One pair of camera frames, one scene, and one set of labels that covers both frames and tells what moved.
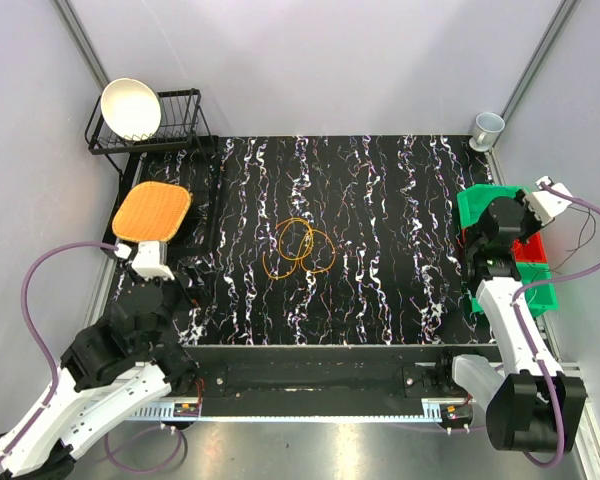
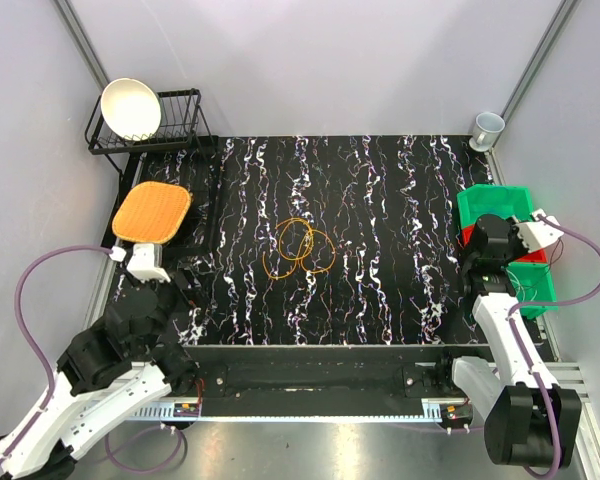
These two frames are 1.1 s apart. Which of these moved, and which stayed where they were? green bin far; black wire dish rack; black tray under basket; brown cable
Moved: brown cable
Stayed: green bin far; black tray under basket; black wire dish rack
